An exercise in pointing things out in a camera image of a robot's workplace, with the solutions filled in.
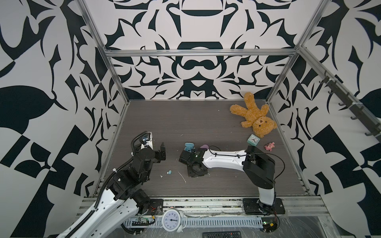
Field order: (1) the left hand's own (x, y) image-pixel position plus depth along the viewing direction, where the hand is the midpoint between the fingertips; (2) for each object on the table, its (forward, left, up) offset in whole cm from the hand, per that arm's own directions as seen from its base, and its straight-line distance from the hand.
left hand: (151, 141), depth 72 cm
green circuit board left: (-29, +5, -22) cm, 37 cm away
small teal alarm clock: (+11, -60, -21) cm, 64 cm away
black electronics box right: (-33, -55, -24) cm, 68 cm away
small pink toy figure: (+6, -68, -21) cm, 71 cm away
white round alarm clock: (-30, -10, -20) cm, 37 cm away
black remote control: (-36, -31, -21) cm, 52 cm away
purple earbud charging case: (+8, -28, -22) cm, 36 cm away
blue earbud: (-7, -7, -23) cm, 25 cm away
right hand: (-8, -19, -23) cm, 31 cm away
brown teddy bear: (+18, -66, -15) cm, 70 cm away
